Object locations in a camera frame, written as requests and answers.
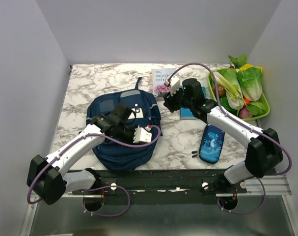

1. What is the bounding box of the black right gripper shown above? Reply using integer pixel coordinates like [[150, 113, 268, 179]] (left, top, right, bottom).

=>
[[163, 85, 193, 113]]

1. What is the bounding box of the navy blue student backpack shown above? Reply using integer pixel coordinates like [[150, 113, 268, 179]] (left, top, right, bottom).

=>
[[86, 86, 161, 171]]

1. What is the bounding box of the white book with pink roses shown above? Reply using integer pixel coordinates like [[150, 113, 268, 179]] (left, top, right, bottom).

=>
[[152, 68, 176, 101]]

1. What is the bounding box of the blue pencil case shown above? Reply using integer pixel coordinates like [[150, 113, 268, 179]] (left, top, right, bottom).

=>
[[198, 124, 225, 164]]

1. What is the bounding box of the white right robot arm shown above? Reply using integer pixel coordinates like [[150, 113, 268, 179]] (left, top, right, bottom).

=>
[[164, 78, 283, 193]]

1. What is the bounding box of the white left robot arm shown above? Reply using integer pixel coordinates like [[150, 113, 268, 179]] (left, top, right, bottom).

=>
[[27, 103, 136, 205]]

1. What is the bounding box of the teal blue hardcover book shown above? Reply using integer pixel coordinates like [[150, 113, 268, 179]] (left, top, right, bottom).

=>
[[180, 86, 207, 120]]

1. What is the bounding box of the brown round fruit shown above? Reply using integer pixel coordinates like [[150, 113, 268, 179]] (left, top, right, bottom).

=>
[[212, 85, 226, 98]]

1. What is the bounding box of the white green bok choy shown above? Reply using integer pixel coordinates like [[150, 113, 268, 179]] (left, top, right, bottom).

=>
[[213, 68, 244, 111]]

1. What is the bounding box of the purple onion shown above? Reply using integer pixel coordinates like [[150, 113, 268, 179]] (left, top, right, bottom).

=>
[[238, 106, 253, 119]]

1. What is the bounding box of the green lettuce head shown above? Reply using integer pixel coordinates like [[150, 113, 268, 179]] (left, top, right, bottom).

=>
[[237, 67, 263, 101]]

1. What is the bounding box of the green plastic vegetable tray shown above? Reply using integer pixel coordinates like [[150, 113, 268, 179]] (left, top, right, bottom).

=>
[[208, 66, 270, 121]]

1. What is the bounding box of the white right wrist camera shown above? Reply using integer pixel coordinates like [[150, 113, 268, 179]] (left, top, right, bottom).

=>
[[164, 75, 181, 96]]

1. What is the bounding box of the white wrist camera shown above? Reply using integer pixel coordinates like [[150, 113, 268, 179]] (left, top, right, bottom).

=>
[[164, 75, 181, 96], [133, 125, 152, 144]]

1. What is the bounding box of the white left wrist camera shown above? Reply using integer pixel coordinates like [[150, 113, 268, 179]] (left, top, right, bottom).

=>
[[133, 125, 152, 144]]

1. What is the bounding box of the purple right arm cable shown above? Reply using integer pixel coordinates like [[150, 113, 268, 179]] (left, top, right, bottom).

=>
[[167, 62, 293, 214]]

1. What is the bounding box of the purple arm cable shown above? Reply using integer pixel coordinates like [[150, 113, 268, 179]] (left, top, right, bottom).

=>
[[167, 62, 293, 214], [27, 124, 162, 218]]

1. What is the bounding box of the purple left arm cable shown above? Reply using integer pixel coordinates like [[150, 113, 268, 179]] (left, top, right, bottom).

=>
[[27, 124, 162, 218]]

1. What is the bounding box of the black mounting rail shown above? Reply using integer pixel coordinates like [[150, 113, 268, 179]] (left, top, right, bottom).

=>
[[65, 169, 247, 206]]

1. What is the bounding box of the aluminium frame rail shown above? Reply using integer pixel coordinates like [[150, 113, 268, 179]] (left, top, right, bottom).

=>
[[20, 203, 38, 236]]

